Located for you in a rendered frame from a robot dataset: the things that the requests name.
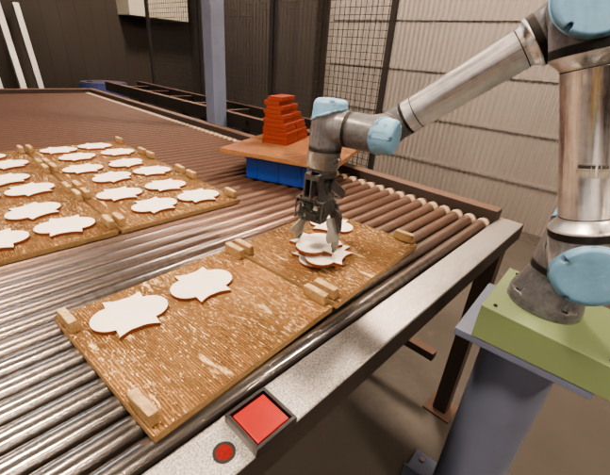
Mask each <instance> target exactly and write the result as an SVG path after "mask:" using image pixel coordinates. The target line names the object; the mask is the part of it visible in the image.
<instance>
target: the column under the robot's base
mask: <svg viewBox="0 0 610 475"><path fill-rule="evenodd" d="M494 287H495V285H493V284H490V283H489V284H488V285H487V286H486V288H485V289H484V290H483V292H482V293H481V294H480V295H479V297H478V298H477V299H476V301H475V302H474V303H473V305H472V306H471V307H470V309H469V310H468V312H467V313H466V314H465V315H464V317H463V318H462V319H461V320H460V321H459V322H458V324H457V325H456V326H455V328H454V331H453V333H454V334H455V335H457V336H460V337H462V338H464V339H466V340H467V341H470V342H472V343H474V344H476V345H478V346H480V347H481V348H480V350H479V352H478V355H477V357H476V360H475V363H474V365H473V368H472V371H471V374H470V377H469V380H468V382H467V385H466V388H465V390H464V393H463V396H462V398H461V401H460V403H459V405H458V408H457V411H456V414H455V416H454V419H453V423H452V426H451V429H450V431H449V433H448V436H447V438H446V441H445V444H444V446H443V449H442V452H441V454H440V456H439V459H438V462H435V461H434V460H433V459H431V458H430V457H428V456H427V455H426V454H424V453H423V452H421V451H420V450H418V449H417V450H416V451H415V453H414V455H413V456H412V458H411V459H410V461H409V463H408V464H407V463H404V467H403V470H402V474H401V475H506V474H507V472H508V470H509V468H510V467H511V465H512V463H513V461H514V459H515V457H516V455H517V453H518V452H519V449H520V447H521V445H522V443H523V441H524V439H525V437H526V435H527V434H528V432H529V430H530V429H531V427H532V425H533V423H534V421H535V419H536V416H537V414H538V412H539V410H540V408H541V406H542V404H543V403H544V401H545V400H546V398H547V396H548V394H549V392H550V390H551V388H552V385H553V383H555V384H557V385H560V386H563V387H564V388H566V389H568V390H570V391H572V392H574V393H576V394H578V395H580V396H582V397H584V398H586V399H588V400H591V399H592V397H593V395H594V394H593V393H591V392H589V391H587V390H585V389H583V388H581V387H579V386H578V385H575V384H572V383H570V382H568V381H566V380H564V379H562V378H560V377H558V376H556V375H554V374H552V373H549V372H548V371H546V370H544V369H541V368H539V367H537V366H535V365H533V364H531V363H529V362H526V361H524V360H522V359H520V358H518V357H516V356H515V355H513V354H511V353H509V352H505V351H503V350H501V349H499V348H497V347H495V346H493V345H491V344H489V343H487V342H485V341H483V340H481V339H479V338H477V337H475V336H472V335H471V332H472V330H473V327H474V324H475V321H476V319H477V316H478V313H479V311H480V308H481V305H482V303H483V302H484V301H485V299H486V298H487V297H488V295H489V294H490V293H491V291H492V290H493V289H494Z"/></svg>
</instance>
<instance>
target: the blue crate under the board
mask: <svg viewBox="0 0 610 475"><path fill-rule="evenodd" d="M245 158H246V177H248V178H253V179H257V180H262V181H268V182H273V183H277V184H282V185H287V186H292V187H296V188H304V182H305V173H306V170H307V167H301V166H295V165H290V164H285V163H279V162H274V161H269V160H263V159H258V158H252V157H248V156H245Z"/></svg>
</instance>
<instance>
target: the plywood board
mask: <svg viewBox="0 0 610 475"><path fill-rule="evenodd" d="M262 135H263V134H261V135H258V136H255V137H252V138H249V139H245V140H242V141H239V142H236V143H232V144H229V145H226V146H223V147H221V148H220V152H221V153H227V154H232V155H237V156H248V157H252V158H258V159H263V160H269V161H274V162H279V163H285V164H290V165H295V166H301V167H307V166H306V161H307V151H308V144H309V136H307V138H305V139H301V140H299V141H296V142H294V143H292V144H290V145H288V146H285V145H279V144H273V143H268V142H262V139H263V138H262ZM358 152H359V151H358V150H354V149H349V148H345V147H342V149H341V154H340V158H341V159H342V160H341V162H339V167H340V166H341V165H342V164H344V163H345V162H346V161H347V160H349V159H350V158H351V157H353V156H354V155H355V154H357V153H358Z"/></svg>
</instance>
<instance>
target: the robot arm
mask: <svg viewBox="0 0 610 475"><path fill-rule="evenodd" d="M546 64H549V65H550V66H552V67H553V68H554V69H555V70H556V71H557V72H559V120H558V198H557V208H556V209H555V211H554V213H553V214H552V215H551V219H550V222H549V223H548V225H547V228H546V230H545V232H544V234H543V236H542V238H541V240H540V241H539V243H538V245H537V247H536V250H535V252H534V254H533V256H532V258H531V260H530V262H529V264H528V265H527V266H526V267H525V268H524V269H523V270H522V271H521V272H520V273H518V274H517V275H516V276H515V277H514V278H513V279H512V280H511V282H510V284H509V286H508V288H507V294H508V296H509V297H510V299H511V300H512V301H513V302H514V303H516V304H517V305H518V306H519V307H521V308H522V309H524V310H525V311H527V312H529V313H531V314H533V315H535V316H537V317H539V318H541V319H544V320H547V321H551V322H554V323H559V324H565V325H572V324H576V323H578V322H579V321H580V320H581V318H582V316H583V315H584V313H585V307H586V306H603V305H608V304H610V0H548V1H546V2H545V3H544V4H543V5H542V6H541V7H539V8H538V9H537V10H535V11H534V12H532V13H531V14H529V15H528V16H526V17H525V18H523V19H522V20H521V23H520V25H519V28H518V29H516V30H515V31H513V32H512V33H510V34H508V35H507V36H505V37H504V38H502V39H500V40H499V41H497V42H495V43H494V44H492V45H490V46H489V47H488V48H487V49H485V50H483V51H482V52H480V53H479V54H477V55H475V56H474V57H472V58H470V59H469V60H467V61H465V62H464V63H462V64H461V65H459V66H457V67H456V68H454V69H453V70H451V71H450V72H448V73H446V74H444V75H443V76H441V77H440V78H439V79H437V80H436V81H434V82H433V83H431V84H429V85H428V86H426V87H425V88H423V89H421V90H419V91H418V92H416V93H414V94H413V95H411V96H410V97H408V98H407V99H405V100H403V101H402V102H401V103H400V104H398V105H396V106H394V107H393V108H391V109H389V110H388V111H386V112H384V113H380V114H374V115H370V114H364V113H357V112H352V111H349V110H348V109H349V108H348V102H347V101H346V100H342V99H338V98H330V97H319V98H317V99H316V100H315V101H314V105H313V111H312V117H311V119H310V120H311V126H310V136H309V144H308V151H307V161H306V166H307V170H306V173H305V182H304V191H303V193H301V194H299V195H297V196H296V201H295V211H294V217H296V216H298V215H299V217H298V219H297V221H296V223H294V224H293V225H292V227H291V229H290V231H291V232H292V231H295V239H296V238H299V237H300V236H301V235H302V234H303V231H304V228H305V227H306V223H307V222H308V221H311V222H314V223H317V224H322V223H324V222H326V226H327V234H326V242H327V243H328V244H329V243H331V248H332V252H333V253H334V252H335V251H336V249H337V247H338V243H339V238H340V232H341V226H342V214H341V211H340V209H339V206H338V204H337V203H336V202H337V201H338V200H337V199H336V198H339V199H343V197H344V195H345V192H346V191H345V189H344V188H343V187H342V186H340V185H339V184H338V183H337V182H336V181H335V180H334V179H333V178H336V177H337V175H338V167H339V162H341V160H342V159H341V158H340V154H341V149H342V147H345V148H349V149H354V150H358V151H363V152H367V153H372V154H374V155H377V156H379V155H382V156H392V155H393V154H394V153H395V151H396V150H397V148H398V145H399V143H400V141H402V140H403V139H404V138H406V137H408V136H409V135H411V134H413V133H415V132H416V131H418V130H420V129H421V128H423V127H424V126H426V125H428V124H429V123H432V122H434V121H435V120H437V119H439V118H441V117H443V116H444V115H446V114H448V113H450V112H452V111H453V110H455V109H457V108H459V107H460V106H463V105H464V104H466V103H467V102H469V101H471V100H473V99H475V98H476V97H478V96H480V95H482V94H483V93H485V92H487V91H489V90H491V89H493V88H495V87H497V86H498V85H500V84H502V83H503V82H505V81H506V80H508V79H510V78H512V77H514V76H515V75H517V74H520V73H521V72H523V71H525V70H527V69H529V68H530V67H532V66H534V65H540V66H545V65H546ZM298 201H300V203H299V210H297V202H298ZM296 210H297V211H296ZM329 214H330V218H328V215H329ZM327 218H328V219H327Z"/></svg>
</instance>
